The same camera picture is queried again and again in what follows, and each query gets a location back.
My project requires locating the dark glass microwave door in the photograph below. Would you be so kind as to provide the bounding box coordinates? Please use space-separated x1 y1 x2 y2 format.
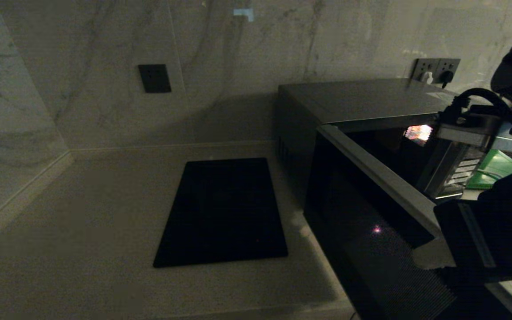
304 124 459 320

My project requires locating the green cutting board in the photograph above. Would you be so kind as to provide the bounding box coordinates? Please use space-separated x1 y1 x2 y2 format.
466 149 512 191

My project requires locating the black induction cooktop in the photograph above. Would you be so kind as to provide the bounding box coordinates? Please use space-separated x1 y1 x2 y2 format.
152 157 289 268

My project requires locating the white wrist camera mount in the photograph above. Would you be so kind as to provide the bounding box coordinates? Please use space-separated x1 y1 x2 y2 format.
435 113 512 153

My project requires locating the dark single wall socket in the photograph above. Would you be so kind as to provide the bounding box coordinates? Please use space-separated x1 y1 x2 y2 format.
138 64 172 94

